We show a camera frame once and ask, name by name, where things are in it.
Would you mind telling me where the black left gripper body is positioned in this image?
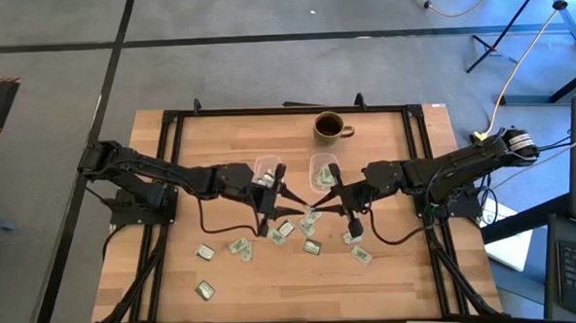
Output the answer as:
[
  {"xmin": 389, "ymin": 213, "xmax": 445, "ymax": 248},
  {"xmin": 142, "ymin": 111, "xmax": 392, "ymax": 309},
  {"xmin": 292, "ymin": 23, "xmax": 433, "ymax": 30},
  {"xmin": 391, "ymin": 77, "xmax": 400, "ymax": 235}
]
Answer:
[{"xmin": 244, "ymin": 163, "xmax": 289, "ymax": 238}]

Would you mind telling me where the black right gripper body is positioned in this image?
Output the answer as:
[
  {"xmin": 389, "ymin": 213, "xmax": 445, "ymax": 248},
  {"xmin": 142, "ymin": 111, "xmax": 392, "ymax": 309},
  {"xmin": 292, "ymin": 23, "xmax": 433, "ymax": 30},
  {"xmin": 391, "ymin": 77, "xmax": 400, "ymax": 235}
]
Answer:
[{"xmin": 328, "ymin": 161, "xmax": 376, "ymax": 240}]

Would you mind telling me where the clear plastic container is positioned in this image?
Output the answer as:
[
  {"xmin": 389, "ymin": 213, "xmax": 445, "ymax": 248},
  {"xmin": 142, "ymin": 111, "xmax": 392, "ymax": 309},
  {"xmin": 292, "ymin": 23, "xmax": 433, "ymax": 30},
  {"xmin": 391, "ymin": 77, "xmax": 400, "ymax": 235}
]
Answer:
[
  {"xmin": 307, "ymin": 152, "xmax": 342, "ymax": 196},
  {"xmin": 252, "ymin": 154, "xmax": 286, "ymax": 194}
]

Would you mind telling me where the white box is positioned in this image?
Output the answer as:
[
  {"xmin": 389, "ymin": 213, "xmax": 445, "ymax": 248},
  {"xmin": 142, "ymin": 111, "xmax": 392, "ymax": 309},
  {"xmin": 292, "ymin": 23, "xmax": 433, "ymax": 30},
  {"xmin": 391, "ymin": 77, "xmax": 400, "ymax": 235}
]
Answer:
[{"xmin": 482, "ymin": 197, "xmax": 536, "ymax": 274}]

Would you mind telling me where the black desk edge bar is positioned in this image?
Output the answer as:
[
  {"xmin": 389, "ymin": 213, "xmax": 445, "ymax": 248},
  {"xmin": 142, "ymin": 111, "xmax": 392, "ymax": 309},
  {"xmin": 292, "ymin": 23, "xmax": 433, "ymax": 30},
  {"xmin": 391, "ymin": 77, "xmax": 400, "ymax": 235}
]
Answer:
[{"xmin": 479, "ymin": 191, "xmax": 574, "ymax": 245}]

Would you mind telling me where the black tripod stand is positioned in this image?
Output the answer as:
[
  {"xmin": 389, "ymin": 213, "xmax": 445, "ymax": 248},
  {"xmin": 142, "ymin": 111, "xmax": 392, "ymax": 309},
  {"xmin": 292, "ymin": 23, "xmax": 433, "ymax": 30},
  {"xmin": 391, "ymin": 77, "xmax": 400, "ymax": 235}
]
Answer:
[{"xmin": 462, "ymin": 0, "xmax": 576, "ymax": 109}]

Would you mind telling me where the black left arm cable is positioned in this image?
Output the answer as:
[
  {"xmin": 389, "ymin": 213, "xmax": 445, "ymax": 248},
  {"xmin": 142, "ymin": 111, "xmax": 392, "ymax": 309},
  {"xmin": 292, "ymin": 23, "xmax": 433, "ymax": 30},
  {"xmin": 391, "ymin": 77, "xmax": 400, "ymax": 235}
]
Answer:
[{"xmin": 197, "ymin": 194, "xmax": 263, "ymax": 237}]

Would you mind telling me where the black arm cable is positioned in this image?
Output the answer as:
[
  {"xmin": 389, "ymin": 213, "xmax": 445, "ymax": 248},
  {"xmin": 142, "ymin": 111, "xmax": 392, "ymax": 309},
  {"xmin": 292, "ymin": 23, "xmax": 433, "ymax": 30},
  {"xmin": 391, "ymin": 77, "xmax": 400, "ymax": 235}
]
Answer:
[
  {"xmin": 197, "ymin": 194, "xmax": 263, "ymax": 237},
  {"xmin": 367, "ymin": 205, "xmax": 437, "ymax": 247}
]

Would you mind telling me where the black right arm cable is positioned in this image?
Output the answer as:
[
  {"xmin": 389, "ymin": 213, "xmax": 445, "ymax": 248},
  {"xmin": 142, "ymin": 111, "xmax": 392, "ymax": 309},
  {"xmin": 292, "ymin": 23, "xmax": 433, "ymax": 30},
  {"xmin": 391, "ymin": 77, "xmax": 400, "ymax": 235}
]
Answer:
[{"xmin": 367, "ymin": 205, "xmax": 437, "ymax": 247}]

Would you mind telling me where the black aluminium table frame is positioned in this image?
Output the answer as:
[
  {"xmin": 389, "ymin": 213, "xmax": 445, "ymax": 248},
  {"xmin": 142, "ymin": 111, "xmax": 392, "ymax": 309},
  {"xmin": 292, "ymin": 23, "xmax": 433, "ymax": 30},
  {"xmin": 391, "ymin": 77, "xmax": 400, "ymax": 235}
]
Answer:
[{"xmin": 88, "ymin": 85, "xmax": 505, "ymax": 323}]

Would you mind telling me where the yellow power cable with plug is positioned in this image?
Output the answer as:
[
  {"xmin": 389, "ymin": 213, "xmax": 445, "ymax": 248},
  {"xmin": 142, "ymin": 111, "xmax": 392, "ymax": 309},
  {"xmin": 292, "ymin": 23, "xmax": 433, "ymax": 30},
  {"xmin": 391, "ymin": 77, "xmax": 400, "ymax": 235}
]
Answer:
[{"xmin": 465, "ymin": 0, "xmax": 576, "ymax": 145}]

